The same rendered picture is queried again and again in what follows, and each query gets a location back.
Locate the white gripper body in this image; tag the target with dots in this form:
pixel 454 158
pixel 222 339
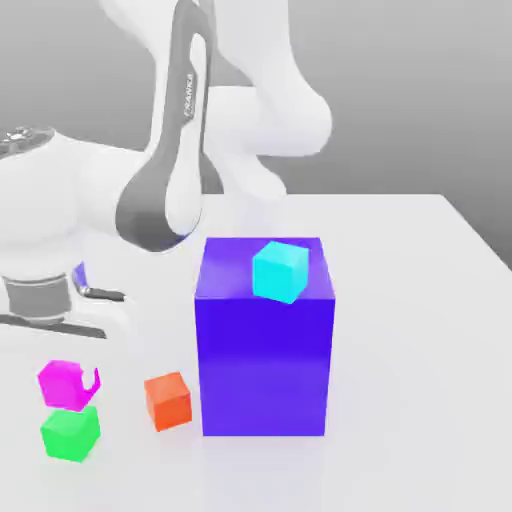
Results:
pixel 60 340

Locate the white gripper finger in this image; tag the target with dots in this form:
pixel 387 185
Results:
pixel 88 378

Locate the small magenta cube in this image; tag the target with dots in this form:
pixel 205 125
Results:
pixel 60 384

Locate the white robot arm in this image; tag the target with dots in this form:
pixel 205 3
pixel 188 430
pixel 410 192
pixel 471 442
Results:
pixel 52 192

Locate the small green cube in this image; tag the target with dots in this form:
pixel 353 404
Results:
pixel 68 434

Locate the small orange cube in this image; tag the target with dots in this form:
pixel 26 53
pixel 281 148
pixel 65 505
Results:
pixel 168 402

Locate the small cyan cube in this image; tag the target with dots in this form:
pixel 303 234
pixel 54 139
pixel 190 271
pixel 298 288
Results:
pixel 278 272

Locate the large purple box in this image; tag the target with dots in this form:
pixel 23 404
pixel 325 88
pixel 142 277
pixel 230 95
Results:
pixel 264 360

